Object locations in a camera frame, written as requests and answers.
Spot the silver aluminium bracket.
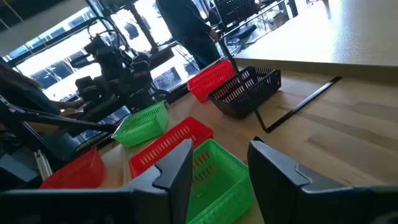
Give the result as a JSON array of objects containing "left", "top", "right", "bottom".
[{"left": 33, "top": 149, "right": 53, "bottom": 181}]

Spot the person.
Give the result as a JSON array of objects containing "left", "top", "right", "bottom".
[
  {"left": 0, "top": 60, "right": 85, "bottom": 125},
  {"left": 155, "top": 0, "right": 222, "bottom": 70}
]

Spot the dark building column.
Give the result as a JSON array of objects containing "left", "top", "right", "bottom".
[{"left": 126, "top": 2, "right": 159, "bottom": 54}]

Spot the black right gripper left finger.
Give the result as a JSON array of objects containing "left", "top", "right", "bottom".
[{"left": 123, "top": 138, "right": 195, "bottom": 224}]

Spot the red plastic basket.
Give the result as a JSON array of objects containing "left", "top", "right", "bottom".
[
  {"left": 187, "top": 58, "right": 237, "bottom": 103},
  {"left": 39, "top": 147, "right": 106, "bottom": 190},
  {"left": 129, "top": 116, "right": 215, "bottom": 180}
]

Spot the black office chair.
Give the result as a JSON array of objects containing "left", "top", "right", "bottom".
[{"left": 213, "top": 0, "right": 261, "bottom": 40}]

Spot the black plastic basket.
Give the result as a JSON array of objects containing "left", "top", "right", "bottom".
[{"left": 206, "top": 65, "right": 282, "bottom": 119}]

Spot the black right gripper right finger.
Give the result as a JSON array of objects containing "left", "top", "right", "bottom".
[{"left": 248, "top": 136, "right": 346, "bottom": 224}]

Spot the green plastic basket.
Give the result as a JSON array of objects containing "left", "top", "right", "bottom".
[
  {"left": 111, "top": 100, "right": 170, "bottom": 149},
  {"left": 185, "top": 139, "right": 254, "bottom": 224}
]

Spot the black aluminium table frame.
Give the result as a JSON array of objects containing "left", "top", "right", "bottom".
[{"left": 0, "top": 95, "right": 121, "bottom": 162}]

